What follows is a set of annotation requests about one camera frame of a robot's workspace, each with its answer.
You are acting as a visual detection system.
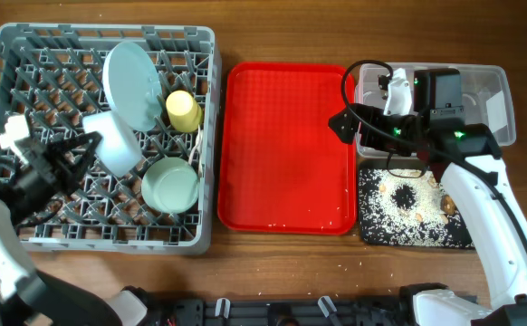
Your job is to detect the light blue plate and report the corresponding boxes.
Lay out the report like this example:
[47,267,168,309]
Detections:
[102,42,163,131]

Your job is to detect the grey dishwasher rack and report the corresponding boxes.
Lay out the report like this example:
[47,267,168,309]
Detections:
[0,23,222,255]

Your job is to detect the red plastic tray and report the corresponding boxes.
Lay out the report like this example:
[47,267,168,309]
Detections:
[217,62,357,235]

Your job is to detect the yellow plastic cup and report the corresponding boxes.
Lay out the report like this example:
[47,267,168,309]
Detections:
[166,91,203,133]

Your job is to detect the white plastic fork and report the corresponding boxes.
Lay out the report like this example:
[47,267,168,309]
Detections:
[187,126,203,165]

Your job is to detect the black plastic tray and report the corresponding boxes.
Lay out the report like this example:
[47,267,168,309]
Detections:
[356,158,491,249]

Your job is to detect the clear plastic bin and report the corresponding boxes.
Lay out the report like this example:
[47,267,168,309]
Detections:
[355,62,516,147]

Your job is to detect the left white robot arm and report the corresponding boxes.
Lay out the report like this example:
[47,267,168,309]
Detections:
[0,132,150,325]

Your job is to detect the light green bowl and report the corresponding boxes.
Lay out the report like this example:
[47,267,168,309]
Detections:
[141,158,199,214]

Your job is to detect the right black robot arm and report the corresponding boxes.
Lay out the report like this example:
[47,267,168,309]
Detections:
[328,68,527,325]

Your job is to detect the small blue food bowl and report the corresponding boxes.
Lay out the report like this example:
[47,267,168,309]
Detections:
[82,111,142,177]

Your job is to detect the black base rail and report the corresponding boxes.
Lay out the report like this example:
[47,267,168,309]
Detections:
[155,296,412,326]

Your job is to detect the spilled rice and food scraps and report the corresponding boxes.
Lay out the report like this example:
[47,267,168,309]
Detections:
[358,168,473,248]

